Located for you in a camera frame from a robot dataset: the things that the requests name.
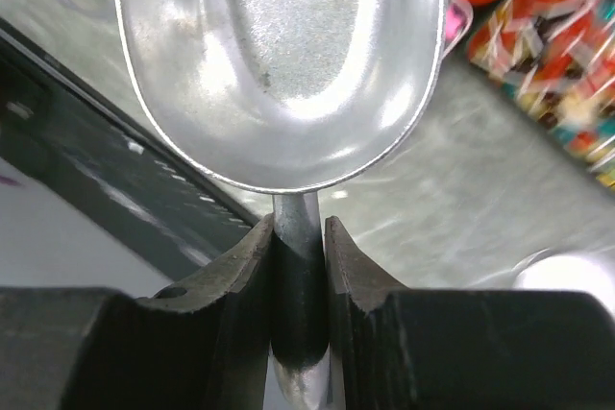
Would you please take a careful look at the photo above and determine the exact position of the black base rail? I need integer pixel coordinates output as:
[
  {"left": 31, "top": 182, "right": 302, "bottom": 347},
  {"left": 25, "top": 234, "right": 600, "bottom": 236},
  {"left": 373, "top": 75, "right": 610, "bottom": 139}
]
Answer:
[{"left": 1, "top": 22, "right": 257, "bottom": 279}]

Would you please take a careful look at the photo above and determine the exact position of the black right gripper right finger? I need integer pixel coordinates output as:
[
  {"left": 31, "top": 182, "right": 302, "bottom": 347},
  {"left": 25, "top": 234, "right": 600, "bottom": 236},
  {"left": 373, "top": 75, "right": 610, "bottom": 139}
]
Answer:
[{"left": 325, "top": 217, "right": 614, "bottom": 409}]

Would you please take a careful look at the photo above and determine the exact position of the silver metal scoop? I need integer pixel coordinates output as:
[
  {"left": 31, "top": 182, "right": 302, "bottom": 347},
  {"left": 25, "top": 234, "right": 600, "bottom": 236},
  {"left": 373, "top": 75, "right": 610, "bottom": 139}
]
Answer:
[{"left": 114, "top": 0, "right": 447, "bottom": 409}]

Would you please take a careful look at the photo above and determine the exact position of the gold lollipop tin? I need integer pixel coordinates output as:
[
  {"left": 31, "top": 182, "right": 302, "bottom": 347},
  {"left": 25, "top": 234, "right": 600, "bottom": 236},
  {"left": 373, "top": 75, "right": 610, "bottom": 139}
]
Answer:
[{"left": 467, "top": 0, "right": 614, "bottom": 189}]

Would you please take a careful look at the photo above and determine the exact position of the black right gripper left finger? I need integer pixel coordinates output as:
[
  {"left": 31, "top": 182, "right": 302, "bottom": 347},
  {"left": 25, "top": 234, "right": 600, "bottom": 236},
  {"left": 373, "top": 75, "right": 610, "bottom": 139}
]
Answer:
[{"left": 1, "top": 217, "right": 273, "bottom": 409}]

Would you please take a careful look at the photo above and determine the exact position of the pink star candy tin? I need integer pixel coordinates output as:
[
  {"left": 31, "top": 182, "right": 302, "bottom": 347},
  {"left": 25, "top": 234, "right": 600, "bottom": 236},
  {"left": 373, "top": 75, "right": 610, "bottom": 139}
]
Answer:
[{"left": 443, "top": 0, "right": 474, "bottom": 56}]

